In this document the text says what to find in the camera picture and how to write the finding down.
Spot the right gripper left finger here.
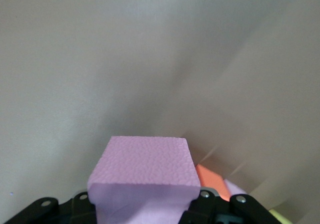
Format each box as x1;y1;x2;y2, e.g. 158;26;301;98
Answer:
4;189;98;224

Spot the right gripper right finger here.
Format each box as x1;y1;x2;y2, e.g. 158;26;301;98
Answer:
179;188;284;224

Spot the orange foam cube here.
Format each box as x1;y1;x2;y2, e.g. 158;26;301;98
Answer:
194;164;231;203

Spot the pink foam cube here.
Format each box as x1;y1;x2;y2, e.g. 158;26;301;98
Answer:
223;178;249;198
87;135;202;224

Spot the yellow foam cube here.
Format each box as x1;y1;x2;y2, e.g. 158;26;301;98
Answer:
268;208;292;224

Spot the brown table mat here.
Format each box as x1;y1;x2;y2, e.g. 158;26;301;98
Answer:
0;0;320;224

